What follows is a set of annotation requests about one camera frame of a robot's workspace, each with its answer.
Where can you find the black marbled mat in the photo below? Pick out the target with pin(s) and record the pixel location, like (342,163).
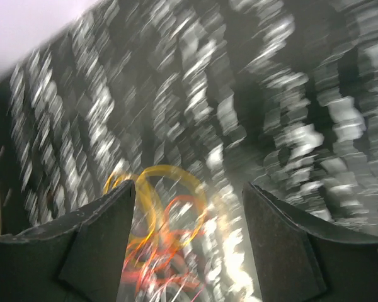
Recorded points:
(191,100)

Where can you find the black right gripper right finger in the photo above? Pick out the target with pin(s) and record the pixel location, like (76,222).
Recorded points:
(300,257)

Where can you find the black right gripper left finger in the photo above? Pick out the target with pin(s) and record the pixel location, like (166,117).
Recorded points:
(77,257)

